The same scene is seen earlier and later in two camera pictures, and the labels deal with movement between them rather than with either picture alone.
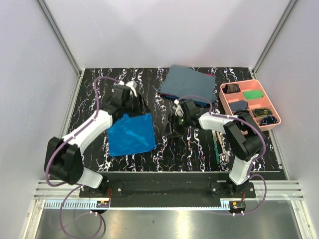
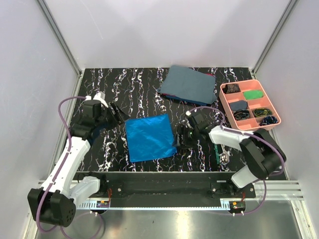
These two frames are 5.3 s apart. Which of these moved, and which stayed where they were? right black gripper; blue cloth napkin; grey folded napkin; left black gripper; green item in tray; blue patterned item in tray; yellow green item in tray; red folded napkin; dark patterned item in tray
Moved: blue cloth napkin; right black gripper; left black gripper
Stayed: grey folded napkin; red folded napkin; dark patterned item in tray; yellow green item in tray; blue patterned item in tray; green item in tray
